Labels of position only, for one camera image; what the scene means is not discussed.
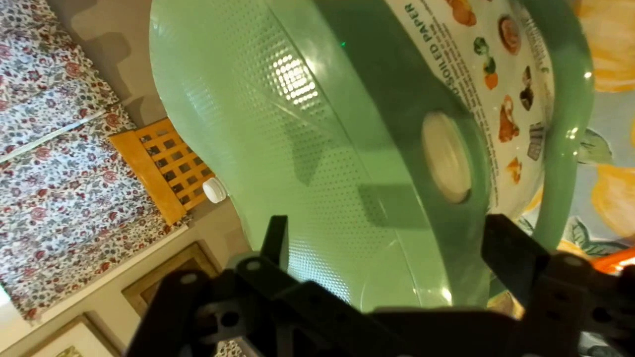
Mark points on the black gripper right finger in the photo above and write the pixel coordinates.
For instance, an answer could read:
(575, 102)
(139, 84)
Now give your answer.
(518, 261)

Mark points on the framed light picture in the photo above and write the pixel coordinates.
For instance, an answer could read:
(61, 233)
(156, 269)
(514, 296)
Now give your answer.
(71, 340)

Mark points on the floral print curtain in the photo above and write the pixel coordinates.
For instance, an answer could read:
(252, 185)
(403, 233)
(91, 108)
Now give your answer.
(59, 185)

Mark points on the wooden dining chair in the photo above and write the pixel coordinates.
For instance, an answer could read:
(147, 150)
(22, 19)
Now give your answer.
(164, 166)

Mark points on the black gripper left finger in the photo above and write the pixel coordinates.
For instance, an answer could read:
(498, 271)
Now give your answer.
(274, 239)

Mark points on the white trash can green lid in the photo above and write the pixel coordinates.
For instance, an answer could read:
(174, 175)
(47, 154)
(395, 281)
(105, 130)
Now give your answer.
(317, 146)

